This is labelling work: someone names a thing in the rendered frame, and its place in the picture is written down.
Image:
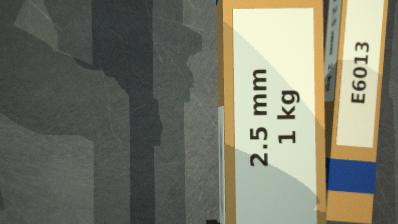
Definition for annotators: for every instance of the orange electrode pack with white label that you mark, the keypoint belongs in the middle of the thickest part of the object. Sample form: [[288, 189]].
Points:
[[353, 67]]

